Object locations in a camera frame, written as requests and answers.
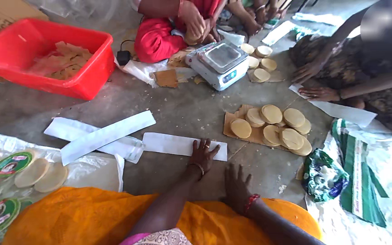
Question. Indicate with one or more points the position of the person's right forearm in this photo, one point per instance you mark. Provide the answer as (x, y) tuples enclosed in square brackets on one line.
[(279, 226)]

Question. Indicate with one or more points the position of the crumpled green plastic bag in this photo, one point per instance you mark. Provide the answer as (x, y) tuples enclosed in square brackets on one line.
[(323, 175)]

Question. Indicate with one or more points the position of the green white striped packaging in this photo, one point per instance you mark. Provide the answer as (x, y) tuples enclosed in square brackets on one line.
[(349, 190)]

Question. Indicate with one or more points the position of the person's right hand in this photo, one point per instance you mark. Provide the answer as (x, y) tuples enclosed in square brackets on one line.
[(236, 194)]

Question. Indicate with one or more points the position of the person's left fingers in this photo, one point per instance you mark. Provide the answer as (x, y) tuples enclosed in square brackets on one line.
[(201, 145)]

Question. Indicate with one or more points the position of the brown cardboard box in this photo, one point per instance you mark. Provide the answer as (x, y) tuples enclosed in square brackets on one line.
[(2, 12)]

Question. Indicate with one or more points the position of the person's left forearm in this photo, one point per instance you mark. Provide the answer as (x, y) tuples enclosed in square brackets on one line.
[(170, 206)]

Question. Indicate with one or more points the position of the green white plastic wrapper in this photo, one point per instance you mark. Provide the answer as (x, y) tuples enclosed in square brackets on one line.
[(304, 33)]

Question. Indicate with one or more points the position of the small brown cardboard piece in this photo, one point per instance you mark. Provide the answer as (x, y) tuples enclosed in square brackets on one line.
[(166, 78)]

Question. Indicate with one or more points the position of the person's right index finger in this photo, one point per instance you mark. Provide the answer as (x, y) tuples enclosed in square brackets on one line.
[(227, 174)]

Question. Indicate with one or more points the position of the person's right middle finger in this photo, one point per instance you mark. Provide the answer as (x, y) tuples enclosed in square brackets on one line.
[(232, 172)]

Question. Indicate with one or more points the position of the person's left hand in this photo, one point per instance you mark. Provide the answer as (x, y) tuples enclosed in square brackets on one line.
[(201, 159)]

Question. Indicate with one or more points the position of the person's right thumb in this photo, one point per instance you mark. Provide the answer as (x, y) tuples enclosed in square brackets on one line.
[(223, 200)]

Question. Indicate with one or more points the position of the pile of papad scraps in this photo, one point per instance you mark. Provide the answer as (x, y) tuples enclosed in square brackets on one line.
[(68, 61)]

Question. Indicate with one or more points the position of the white paper strip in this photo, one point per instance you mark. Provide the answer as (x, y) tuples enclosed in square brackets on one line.
[(168, 144), (345, 112), (109, 137), (278, 33), (318, 19), (70, 130)]

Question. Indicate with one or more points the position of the white digital weighing scale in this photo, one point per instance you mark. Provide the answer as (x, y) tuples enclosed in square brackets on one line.
[(209, 69)]

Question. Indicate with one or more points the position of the person's left thumb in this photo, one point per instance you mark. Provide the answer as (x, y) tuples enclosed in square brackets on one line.
[(215, 151)]

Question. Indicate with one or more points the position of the person's right ring finger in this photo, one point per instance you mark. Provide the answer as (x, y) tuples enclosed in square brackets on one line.
[(240, 173)]

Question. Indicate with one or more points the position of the pile of beige papads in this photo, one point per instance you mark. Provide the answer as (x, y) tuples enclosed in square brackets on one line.
[(271, 114), (268, 64)]

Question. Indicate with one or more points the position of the clear plastic sheet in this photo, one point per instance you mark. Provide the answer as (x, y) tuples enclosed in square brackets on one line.
[(87, 12)]

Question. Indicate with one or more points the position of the person's right little finger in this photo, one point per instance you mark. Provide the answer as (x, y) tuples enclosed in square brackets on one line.
[(248, 179)]

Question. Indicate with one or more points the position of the white plastic wrap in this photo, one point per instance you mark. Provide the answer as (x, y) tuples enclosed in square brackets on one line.
[(145, 73)]

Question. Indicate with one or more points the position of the person's legs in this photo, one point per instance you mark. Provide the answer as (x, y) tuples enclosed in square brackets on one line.
[(77, 217)]

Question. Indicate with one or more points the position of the translucent plastic sheet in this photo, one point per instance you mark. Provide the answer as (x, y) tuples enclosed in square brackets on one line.
[(95, 173)]

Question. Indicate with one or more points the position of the large red plastic tub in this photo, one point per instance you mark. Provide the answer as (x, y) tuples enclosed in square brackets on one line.
[(95, 73)]

